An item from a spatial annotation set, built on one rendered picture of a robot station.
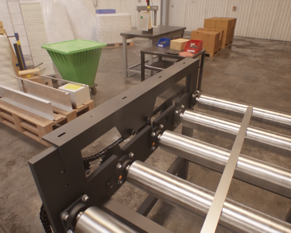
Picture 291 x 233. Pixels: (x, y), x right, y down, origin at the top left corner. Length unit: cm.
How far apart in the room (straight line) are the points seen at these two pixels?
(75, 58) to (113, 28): 443
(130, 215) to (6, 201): 156
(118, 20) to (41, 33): 372
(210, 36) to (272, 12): 476
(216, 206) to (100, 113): 53
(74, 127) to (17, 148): 220
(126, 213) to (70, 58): 277
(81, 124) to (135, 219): 44
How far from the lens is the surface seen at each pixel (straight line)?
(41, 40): 458
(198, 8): 1155
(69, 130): 76
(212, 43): 661
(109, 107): 87
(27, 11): 453
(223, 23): 799
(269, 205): 223
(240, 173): 108
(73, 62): 346
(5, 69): 413
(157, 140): 120
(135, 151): 110
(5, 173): 264
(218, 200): 86
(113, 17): 774
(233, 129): 132
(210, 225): 79
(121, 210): 97
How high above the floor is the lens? 156
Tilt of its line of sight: 29 degrees down
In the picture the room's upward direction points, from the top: straight up
